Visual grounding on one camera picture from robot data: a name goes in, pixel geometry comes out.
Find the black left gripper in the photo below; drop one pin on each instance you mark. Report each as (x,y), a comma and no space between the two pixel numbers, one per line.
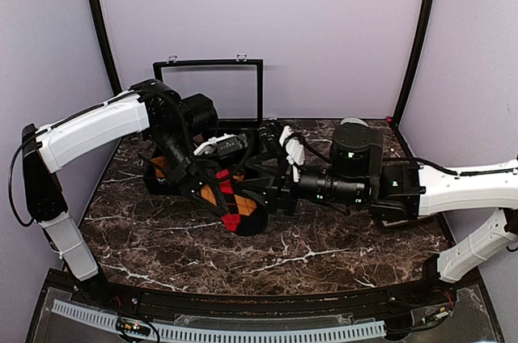
(194,171)

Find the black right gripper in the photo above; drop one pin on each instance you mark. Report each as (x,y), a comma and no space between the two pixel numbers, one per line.
(271,184)

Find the black argyle orange red sock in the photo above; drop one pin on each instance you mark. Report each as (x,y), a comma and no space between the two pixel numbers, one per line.
(243,216)

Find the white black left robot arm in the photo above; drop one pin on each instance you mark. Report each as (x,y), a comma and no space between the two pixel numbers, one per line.
(149,107)

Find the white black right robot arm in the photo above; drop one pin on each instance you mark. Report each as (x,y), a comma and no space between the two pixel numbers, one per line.
(393,190)

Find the orange rolled sock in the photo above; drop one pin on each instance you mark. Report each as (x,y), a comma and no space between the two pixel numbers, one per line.
(160,166)

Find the black box with glass lid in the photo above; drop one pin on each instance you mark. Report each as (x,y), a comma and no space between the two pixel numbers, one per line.
(235,87)

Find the pale green bowl at back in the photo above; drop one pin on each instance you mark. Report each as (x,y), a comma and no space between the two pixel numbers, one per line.
(354,120)

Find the small circuit board left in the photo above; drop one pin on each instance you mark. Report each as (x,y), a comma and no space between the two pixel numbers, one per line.
(132,328)

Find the small circuit board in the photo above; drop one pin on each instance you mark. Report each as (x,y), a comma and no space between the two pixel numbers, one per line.
(438,315)
(132,328)

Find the small circuit board right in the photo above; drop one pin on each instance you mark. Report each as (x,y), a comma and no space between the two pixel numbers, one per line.
(438,315)

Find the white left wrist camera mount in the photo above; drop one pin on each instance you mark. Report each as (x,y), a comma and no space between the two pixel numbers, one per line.
(210,146)

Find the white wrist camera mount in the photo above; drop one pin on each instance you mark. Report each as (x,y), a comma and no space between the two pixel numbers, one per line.
(210,146)
(292,147)

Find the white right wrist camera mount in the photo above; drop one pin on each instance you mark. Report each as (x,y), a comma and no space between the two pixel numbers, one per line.
(292,147)

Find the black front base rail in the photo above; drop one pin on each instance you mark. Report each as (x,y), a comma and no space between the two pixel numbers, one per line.
(388,301)

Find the black left frame post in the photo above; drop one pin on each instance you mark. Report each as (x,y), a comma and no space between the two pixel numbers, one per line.
(104,45)

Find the black frame post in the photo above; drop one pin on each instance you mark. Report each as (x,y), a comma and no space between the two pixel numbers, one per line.
(414,59)
(104,45)

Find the black right frame post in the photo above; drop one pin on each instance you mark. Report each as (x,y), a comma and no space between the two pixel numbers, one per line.
(414,59)

